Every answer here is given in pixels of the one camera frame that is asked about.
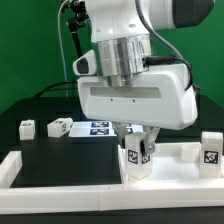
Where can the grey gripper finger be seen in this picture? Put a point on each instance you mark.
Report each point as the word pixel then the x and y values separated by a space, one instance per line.
pixel 151 134
pixel 120 130

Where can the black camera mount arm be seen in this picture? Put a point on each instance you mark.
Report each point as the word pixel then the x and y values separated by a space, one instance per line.
pixel 79 20

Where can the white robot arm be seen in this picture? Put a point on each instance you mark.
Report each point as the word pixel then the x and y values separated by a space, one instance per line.
pixel 132 74

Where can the white square table top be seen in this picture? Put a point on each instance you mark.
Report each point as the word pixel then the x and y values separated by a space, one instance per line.
pixel 171 162

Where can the white U-shaped obstacle fence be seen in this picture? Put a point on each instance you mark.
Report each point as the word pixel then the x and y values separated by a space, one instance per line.
pixel 123 196

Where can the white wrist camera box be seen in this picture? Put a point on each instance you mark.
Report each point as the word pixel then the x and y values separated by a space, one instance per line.
pixel 86 65

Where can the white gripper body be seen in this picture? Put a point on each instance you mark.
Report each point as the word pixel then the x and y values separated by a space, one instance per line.
pixel 159 97

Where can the white fiducial marker sheet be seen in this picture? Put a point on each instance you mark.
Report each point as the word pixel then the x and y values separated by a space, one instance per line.
pixel 91 129

